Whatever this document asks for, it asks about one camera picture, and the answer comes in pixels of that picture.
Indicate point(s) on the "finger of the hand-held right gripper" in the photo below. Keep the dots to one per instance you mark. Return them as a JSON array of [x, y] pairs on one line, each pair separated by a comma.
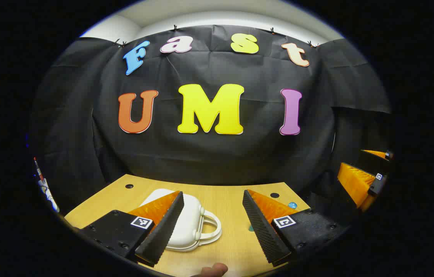
[[355, 182], [380, 154]]

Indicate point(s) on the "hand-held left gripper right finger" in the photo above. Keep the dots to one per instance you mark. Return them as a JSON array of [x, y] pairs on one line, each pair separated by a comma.
[[261, 231]]

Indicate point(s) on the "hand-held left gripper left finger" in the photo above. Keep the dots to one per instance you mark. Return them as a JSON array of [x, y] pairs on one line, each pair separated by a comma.
[[166, 231]]

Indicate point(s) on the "white suitcase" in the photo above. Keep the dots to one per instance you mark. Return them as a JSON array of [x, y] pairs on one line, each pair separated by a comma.
[[191, 227]]

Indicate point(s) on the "blue skin care bottle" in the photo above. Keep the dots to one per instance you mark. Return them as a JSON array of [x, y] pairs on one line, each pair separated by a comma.
[[292, 205]]

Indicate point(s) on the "black backdrop cloth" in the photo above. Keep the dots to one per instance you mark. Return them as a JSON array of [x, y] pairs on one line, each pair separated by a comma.
[[216, 154]]

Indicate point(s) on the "white red clutter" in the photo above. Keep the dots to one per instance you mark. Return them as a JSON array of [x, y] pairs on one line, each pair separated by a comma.
[[47, 192]]

